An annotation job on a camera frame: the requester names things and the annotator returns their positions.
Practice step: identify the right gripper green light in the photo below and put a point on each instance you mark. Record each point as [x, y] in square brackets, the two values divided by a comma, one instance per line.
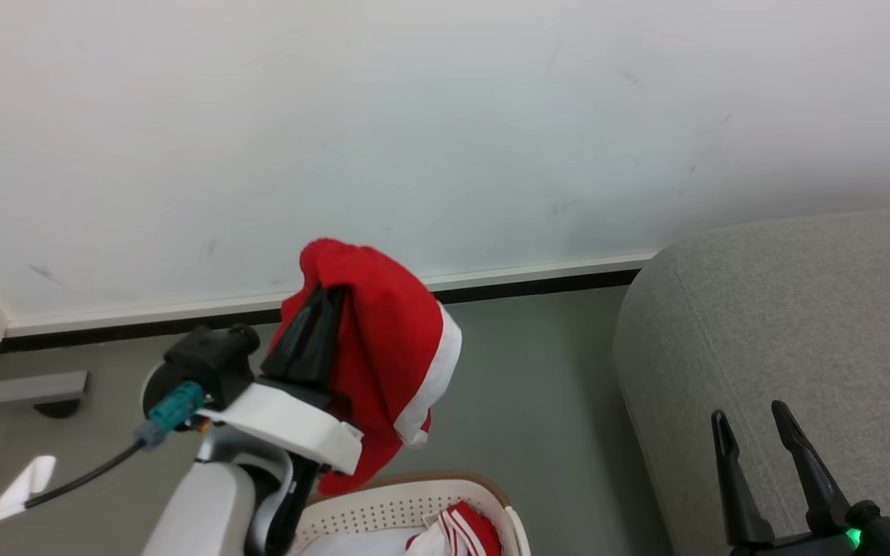
[870, 538]

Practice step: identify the white perforated laundry basket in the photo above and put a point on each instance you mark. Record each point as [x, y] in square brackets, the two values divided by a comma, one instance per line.
[383, 510]

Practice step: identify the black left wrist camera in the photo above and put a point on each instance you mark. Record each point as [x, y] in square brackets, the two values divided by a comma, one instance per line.
[209, 361]

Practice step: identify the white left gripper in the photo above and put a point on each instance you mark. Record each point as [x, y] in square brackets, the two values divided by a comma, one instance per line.
[290, 421]

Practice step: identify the white and black baseboard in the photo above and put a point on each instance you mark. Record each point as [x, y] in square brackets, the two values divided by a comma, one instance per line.
[321, 297]

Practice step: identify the red jersey with white trim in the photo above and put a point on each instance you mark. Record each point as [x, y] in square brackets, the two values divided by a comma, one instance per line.
[383, 332]

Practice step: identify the white cloth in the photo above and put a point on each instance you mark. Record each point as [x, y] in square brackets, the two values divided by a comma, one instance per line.
[356, 544]

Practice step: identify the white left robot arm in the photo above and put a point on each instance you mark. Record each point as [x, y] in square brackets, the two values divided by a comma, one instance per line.
[198, 506]

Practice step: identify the grey metal bracket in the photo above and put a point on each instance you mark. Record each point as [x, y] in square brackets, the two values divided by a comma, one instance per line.
[28, 388]

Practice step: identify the grey fabric sofa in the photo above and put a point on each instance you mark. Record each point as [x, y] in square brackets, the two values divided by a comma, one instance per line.
[793, 340]

